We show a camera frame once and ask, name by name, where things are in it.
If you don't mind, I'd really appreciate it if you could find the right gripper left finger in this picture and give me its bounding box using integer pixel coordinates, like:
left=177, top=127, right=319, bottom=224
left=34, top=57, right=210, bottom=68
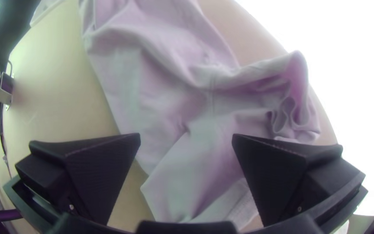
left=15, top=132, right=141, bottom=225

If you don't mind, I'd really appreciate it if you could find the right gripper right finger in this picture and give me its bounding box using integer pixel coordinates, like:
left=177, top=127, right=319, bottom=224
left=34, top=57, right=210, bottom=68
left=232, top=133, right=367, bottom=228

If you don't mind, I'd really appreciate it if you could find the grey t-shirt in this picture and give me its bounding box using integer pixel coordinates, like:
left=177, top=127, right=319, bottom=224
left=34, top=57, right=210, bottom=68
left=78, top=0, right=322, bottom=231

